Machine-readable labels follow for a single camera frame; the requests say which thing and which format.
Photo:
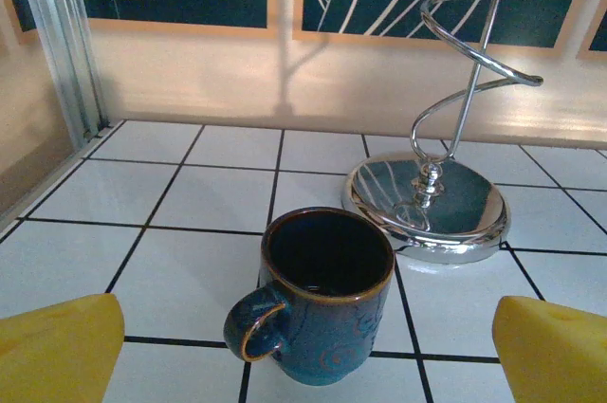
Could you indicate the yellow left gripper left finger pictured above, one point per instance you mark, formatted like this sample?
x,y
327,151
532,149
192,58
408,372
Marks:
x,y
57,351

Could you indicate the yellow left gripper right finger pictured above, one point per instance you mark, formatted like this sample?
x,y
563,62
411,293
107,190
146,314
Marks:
x,y
555,355

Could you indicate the dark blue ceramic mug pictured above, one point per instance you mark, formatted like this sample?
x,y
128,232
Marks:
x,y
332,341

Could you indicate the aluminium frame post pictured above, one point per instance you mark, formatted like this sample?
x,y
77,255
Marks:
x,y
61,42

